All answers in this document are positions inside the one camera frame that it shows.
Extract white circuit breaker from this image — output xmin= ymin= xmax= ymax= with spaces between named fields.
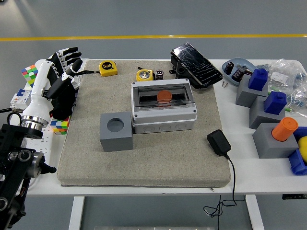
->
xmin=9 ymin=88 xmax=33 ymax=112

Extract clear plastic bag with packets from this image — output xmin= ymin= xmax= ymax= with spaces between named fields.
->
xmin=69 ymin=57 xmax=90 ymax=90

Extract white power strip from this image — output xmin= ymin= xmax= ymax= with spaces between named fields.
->
xmin=24 ymin=117 xmax=60 ymax=168

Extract orange cylinder battery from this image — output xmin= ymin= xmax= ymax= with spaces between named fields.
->
xmin=157 ymin=90 xmax=173 ymax=106
xmin=271 ymin=116 xmax=299 ymax=142

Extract black box with cracked lid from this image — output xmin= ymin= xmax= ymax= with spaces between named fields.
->
xmin=170 ymin=42 xmax=224 ymax=90

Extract grey plastic enclosure box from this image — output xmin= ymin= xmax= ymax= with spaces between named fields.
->
xmin=130 ymin=78 xmax=199 ymax=134

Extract blue-grey oval tray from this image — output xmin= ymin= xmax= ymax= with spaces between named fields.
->
xmin=221 ymin=57 xmax=257 ymax=87

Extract blue square battery block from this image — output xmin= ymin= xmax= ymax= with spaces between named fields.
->
xmin=263 ymin=91 xmax=287 ymax=115
xmin=248 ymin=69 xmax=269 ymax=91

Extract grey block holder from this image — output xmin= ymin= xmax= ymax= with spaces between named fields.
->
xmin=248 ymin=95 xmax=286 ymax=130
xmin=235 ymin=74 xmax=269 ymax=108
xmin=252 ymin=122 xmax=299 ymax=159

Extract colourful puzzle cube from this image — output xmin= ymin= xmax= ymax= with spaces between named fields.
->
xmin=21 ymin=64 xmax=40 ymax=88
xmin=50 ymin=115 xmax=71 ymax=135

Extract small yellow tape measure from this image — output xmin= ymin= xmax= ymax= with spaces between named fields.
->
xmin=136 ymin=69 xmax=154 ymax=82

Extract clear plastic bags of parts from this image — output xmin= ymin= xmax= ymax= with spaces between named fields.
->
xmin=256 ymin=58 xmax=307 ymax=113

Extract yellow rounded object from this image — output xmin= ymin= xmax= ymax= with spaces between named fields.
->
xmin=297 ymin=136 xmax=307 ymax=165

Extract blue plastic bin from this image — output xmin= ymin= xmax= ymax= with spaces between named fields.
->
xmin=287 ymin=148 xmax=307 ymax=176

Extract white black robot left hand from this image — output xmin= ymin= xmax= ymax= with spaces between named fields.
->
xmin=21 ymin=46 xmax=84 ymax=120

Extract thin black adapter cable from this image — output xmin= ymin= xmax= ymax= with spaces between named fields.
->
xmin=203 ymin=154 xmax=238 ymax=230

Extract silver metal bar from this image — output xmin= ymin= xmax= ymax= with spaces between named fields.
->
xmin=94 ymin=226 xmax=215 ymax=230

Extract grey-brown fabric mat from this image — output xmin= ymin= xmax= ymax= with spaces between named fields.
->
xmin=57 ymin=59 xmax=231 ymax=188

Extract yellow tape measure with strap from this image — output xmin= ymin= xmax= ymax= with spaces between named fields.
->
xmin=79 ymin=60 xmax=118 ymax=77

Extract black cloth glove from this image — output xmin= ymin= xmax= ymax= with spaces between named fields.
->
xmin=49 ymin=80 xmax=77 ymax=120

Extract black table control panel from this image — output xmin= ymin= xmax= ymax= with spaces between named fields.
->
xmin=282 ymin=193 xmax=307 ymax=200

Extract white table leg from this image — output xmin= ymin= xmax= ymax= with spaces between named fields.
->
xmin=245 ymin=194 xmax=264 ymax=230
xmin=68 ymin=196 xmax=85 ymax=230

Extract black power adapter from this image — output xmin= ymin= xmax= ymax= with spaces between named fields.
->
xmin=206 ymin=129 xmax=232 ymax=156

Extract grey block with round hole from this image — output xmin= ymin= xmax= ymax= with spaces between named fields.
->
xmin=99 ymin=111 xmax=134 ymax=153

